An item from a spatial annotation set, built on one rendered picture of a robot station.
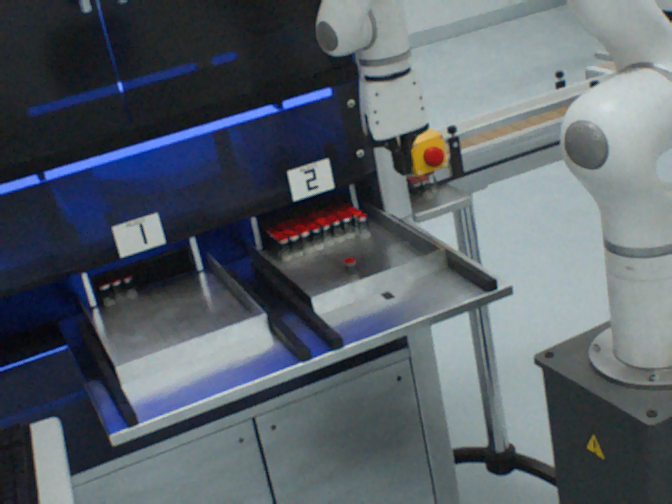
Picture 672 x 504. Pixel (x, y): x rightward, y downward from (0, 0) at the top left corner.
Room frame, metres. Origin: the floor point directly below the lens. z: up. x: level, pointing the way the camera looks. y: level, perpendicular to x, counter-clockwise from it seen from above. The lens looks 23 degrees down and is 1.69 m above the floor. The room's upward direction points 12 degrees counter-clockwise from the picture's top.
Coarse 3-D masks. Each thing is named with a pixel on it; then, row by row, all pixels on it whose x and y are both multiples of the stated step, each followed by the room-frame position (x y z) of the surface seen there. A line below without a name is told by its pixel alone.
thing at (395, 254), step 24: (384, 216) 1.96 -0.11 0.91; (360, 240) 1.93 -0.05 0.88; (384, 240) 1.90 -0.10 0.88; (408, 240) 1.87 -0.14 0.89; (288, 264) 1.88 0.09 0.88; (312, 264) 1.86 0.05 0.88; (336, 264) 1.84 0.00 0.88; (360, 264) 1.82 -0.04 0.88; (384, 264) 1.79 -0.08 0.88; (408, 264) 1.71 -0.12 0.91; (432, 264) 1.72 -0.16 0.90; (312, 288) 1.76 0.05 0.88; (336, 288) 1.66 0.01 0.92; (360, 288) 1.68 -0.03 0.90; (384, 288) 1.69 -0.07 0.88
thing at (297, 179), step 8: (328, 160) 1.95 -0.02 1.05; (304, 168) 1.93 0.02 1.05; (312, 168) 1.94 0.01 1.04; (320, 168) 1.94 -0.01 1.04; (328, 168) 1.95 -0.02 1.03; (288, 176) 1.92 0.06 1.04; (296, 176) 1.93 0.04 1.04; (304, 176) 1.93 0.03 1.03; (312, 176) 1.94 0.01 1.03; (320, 176) 1.94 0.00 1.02; (328, 176) 1.95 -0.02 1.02; (296, 184) 1.93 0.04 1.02; (304, 184) 1.93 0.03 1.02; (312, 184) 1.94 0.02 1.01; (320, 184) 1.94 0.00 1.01; (328, 184) 1.95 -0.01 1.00; (296, 192) 1.93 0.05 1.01; (304, 192) 1.93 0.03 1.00; (312, 192) 1.94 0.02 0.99
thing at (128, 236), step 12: (156, 216) 1.84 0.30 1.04; (120, 228) 1.82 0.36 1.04; (132, 228) 1.83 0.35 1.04; (144, 228) 1.83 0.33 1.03; (156, 228) 1.84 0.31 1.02; (120, 240) 1.82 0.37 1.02; (132, 240) 1.82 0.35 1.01; (156, 240) 1.84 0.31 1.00; (120, 252) 1.82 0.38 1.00; (132, 252) 1.82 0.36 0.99
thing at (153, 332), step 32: (160, 288) 1.89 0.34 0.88; (192, 288) 1.86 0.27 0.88; (224, 288) 1.83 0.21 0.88; (96, 320) 1.81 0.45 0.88; (128, 320) 1.78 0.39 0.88; (160, 320) 1.75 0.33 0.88; (192, 320) 1.72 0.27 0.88; (224, 320) 1.70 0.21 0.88; (256, 320) 1.62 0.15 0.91; (128, 352) 1.65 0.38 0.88; (160, 352) 1.57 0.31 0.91; (192, 352) 1.58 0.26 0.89
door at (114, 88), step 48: (0, 0) 1.80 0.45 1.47; (48, 0) 1.83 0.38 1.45; (0, 48) 1.80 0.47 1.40; (48, 48) 1.82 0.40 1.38; (96, 48) 1.84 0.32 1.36; (0, 96) 1.79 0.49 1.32; (48, 96) 1.81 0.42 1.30; (96, 96) 1.84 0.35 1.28; (0, 144) 1.78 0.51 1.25; (48, 144) 1.81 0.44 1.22
